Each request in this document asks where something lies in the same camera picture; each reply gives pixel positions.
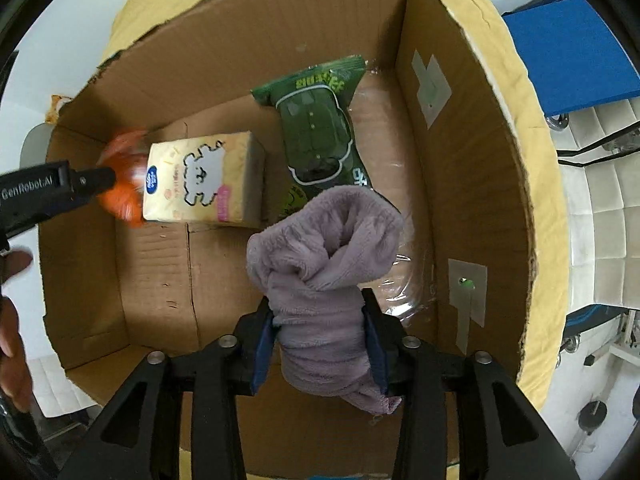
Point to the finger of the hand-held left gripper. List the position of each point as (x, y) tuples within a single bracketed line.
[(92, 182)]

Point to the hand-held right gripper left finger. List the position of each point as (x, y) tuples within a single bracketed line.
[(262, 355)]

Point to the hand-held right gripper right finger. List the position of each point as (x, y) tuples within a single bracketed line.
[(376, 345)]

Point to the orange soft object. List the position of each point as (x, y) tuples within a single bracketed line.
[(125, 180)]

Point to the purple fleece towel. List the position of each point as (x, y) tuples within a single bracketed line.
[(325, 285)]

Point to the cardboard box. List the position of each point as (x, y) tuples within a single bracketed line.
[(280, 210)]

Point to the person's left hand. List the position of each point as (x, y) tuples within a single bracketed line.
[(12, 320)]

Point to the orange patterned cloth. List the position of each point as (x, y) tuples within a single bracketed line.
[(56, 107)]

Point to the yellow tissue pack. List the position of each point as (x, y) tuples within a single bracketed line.
[(200, 180)]

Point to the clear plastic pink package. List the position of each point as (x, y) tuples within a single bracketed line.
[(387, 210)]

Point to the green wet wipes pack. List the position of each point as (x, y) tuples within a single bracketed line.
[(312, 125)]

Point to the white tufted panel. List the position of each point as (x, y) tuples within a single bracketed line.
[(600, 200)]

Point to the blue cot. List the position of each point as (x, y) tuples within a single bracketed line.
[(570, 55)]

